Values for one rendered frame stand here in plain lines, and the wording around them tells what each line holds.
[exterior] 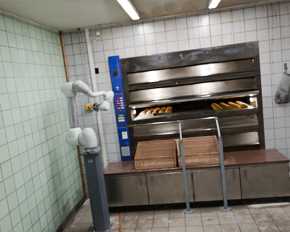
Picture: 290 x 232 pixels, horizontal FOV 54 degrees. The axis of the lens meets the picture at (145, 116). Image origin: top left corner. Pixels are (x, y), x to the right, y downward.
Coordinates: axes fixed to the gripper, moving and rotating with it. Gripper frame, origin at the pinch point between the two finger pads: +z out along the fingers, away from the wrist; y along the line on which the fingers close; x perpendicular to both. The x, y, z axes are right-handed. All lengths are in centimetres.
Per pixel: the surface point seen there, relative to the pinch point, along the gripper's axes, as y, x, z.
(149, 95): -6, 71, -43
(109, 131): 41.8, 23.9, 3.6
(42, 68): -59, -66, -10
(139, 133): 49, 55, -29
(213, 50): -58, 141, -110
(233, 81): -13, 157, -126
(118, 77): -37, 39, -15
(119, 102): -0.4, 37.3, -14.0
